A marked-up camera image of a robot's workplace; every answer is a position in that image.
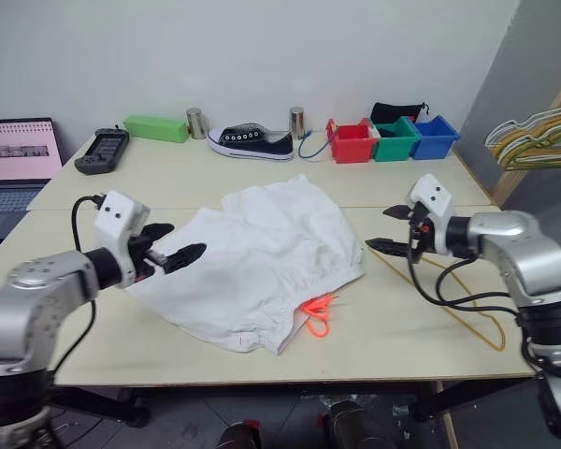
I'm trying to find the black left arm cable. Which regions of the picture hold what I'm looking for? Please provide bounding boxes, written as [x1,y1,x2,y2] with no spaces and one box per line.
[70,194,107,375]

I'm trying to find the red plastic bin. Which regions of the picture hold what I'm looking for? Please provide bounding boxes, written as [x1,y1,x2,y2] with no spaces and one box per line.
[325,117,375,165]

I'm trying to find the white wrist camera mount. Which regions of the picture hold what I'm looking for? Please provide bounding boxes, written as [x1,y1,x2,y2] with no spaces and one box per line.
[93,190,151,289]
[404,173,457,256]

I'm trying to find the dark rounded red-edged shape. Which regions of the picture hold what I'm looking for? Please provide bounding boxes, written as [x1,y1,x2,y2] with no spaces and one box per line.
[216,419,264,449]

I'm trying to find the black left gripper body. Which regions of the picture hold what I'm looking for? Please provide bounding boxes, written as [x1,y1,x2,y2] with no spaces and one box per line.
[128,232,170,282]

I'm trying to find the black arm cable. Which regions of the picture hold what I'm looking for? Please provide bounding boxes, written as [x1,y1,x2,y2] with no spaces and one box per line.
[407,252,521,311]
[70,194,107,375]

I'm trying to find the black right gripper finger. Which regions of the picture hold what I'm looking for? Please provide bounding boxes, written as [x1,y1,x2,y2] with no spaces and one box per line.
[382,204,415,221]
[365,238,412,257]

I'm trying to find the yellow wire hanger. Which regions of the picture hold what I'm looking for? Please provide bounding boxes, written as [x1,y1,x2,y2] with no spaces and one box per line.
[368,250,507,353]
[492,110,561,164]

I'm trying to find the blue plastic bin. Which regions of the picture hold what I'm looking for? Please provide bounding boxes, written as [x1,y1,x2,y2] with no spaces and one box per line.
[408,114,462,161]

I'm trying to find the black canvas sneaker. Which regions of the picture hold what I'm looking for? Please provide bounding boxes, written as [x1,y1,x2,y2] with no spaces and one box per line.
[206,123,295,164]

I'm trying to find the open laptop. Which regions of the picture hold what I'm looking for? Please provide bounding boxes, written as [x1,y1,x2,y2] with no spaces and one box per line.
[0,117,65,240]

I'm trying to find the blue cable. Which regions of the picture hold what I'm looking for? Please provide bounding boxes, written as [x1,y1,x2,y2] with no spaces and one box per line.
[297,130,331,161]

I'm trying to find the metal cylinder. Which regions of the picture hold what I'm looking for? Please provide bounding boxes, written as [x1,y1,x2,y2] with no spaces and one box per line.
[184,107,209,140]
[288,106,307,140]

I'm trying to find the black table leg frame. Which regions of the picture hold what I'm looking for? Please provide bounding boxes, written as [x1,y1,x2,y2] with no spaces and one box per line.
[410,377,539,423]
[50,386,151,429]

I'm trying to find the green plastic bin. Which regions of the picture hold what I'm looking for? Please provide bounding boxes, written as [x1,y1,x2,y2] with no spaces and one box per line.
[359,115,423,163]

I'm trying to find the black handheld controller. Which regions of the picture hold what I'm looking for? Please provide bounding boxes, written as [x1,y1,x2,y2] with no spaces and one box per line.
[74,124,132,176]

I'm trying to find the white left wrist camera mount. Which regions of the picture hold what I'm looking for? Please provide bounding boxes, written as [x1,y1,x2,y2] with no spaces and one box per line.
[93,190,151,289]

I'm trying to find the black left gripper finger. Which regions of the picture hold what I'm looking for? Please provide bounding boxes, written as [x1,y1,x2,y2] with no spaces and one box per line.
[165,241,209,275]
[141,223,176,246]

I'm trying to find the green rectangular box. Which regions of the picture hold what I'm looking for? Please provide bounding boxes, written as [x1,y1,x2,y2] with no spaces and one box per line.
[122,113,190,144]

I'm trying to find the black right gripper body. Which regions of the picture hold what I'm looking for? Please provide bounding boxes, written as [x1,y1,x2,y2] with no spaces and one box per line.
[407,200,435,264]

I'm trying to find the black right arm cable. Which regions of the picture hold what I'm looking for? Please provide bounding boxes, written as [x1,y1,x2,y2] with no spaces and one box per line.
[407,252,521,311]

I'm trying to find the white shorts orange drawstring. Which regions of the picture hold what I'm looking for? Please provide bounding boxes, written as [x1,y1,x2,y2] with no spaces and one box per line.
[122,173,367,357]

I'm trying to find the black drawstring pouch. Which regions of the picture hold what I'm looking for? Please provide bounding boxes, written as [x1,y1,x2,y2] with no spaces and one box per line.
[369,101,429,125]

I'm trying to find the orange drawstring cord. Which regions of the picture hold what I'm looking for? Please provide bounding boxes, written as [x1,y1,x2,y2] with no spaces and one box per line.
[300,293,343,339]

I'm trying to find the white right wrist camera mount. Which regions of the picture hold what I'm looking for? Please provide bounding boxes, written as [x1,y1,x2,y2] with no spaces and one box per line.
[404,173,457,256]

